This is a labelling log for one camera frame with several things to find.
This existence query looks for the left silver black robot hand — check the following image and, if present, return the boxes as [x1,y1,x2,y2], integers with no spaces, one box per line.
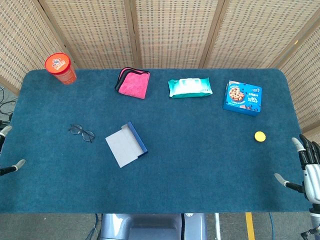
[0,125,26,176]

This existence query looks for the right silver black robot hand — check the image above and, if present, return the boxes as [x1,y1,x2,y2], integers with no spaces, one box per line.
[274,134,320,205]

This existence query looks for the black-rimmed eyeglasses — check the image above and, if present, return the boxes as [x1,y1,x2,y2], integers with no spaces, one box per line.
[68,124,96,144]

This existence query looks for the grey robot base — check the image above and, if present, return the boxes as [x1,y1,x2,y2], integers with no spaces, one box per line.
[99,213,208,240]

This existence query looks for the yellow round lid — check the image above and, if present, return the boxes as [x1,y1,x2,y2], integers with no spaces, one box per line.
[254,131,267,144]

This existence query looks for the blue cookie box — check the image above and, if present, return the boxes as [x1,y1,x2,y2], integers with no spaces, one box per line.
[222,80,263,118]

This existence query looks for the orange lidded plastic cup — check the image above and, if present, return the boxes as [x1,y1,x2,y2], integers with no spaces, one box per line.
[44,52,77,86]

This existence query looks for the blue carpet table cover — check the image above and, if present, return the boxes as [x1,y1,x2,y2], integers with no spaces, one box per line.
[0,67,312,215]

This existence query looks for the pink folded towel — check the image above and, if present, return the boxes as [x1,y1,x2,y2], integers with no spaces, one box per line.
[114,67,151,100]

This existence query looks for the teal wet wipes pack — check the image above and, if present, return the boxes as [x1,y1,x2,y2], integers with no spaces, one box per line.
[167,77,214,99]

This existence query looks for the woven bamboo folding screen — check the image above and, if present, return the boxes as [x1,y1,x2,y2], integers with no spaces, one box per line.
[0,0,320,137]

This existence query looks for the blue cable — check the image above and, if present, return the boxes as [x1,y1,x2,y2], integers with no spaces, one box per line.
[268,212,276,240]
[86,213,104,240]

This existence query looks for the black floor cables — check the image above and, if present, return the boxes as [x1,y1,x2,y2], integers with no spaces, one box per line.
[0,86,19,127]

